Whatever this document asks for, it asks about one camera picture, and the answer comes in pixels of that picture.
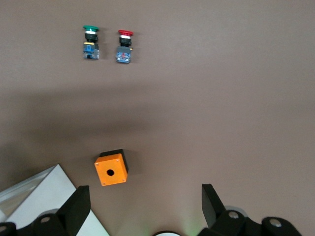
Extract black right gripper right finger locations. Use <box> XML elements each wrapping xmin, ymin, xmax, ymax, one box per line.
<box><xmin>198</xmin><ymin>183</ymin><xmax>263</xmax><ymax>236</ymax></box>

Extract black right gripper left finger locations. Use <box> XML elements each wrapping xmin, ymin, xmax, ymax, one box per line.
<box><xmin>16</xmin><ymin>185</ymin><xmax>92</xmax><ymax>236</ymax></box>

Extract white tray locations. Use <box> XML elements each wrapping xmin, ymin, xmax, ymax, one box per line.
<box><xmin>0</xmin><ymin>164</ymin><xmax>111</xmax><ymax>236</ymax></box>

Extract orange button box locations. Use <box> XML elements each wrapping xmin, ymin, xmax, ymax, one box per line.
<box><xmin>94</xmin><ymin>148</ymin><xmax>129</xmax><ymax>187</ymax></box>

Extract green push button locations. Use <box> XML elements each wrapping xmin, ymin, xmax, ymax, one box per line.
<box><xmin>82</xmin><ymin>24</ymin><xmax>100</xmax><ymax>60</ymax></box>

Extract red push button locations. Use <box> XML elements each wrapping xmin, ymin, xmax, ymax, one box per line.
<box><xmin>115</xmin><ymin>29</ymin><xmax>134</xmax><ymax>65</ymax></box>

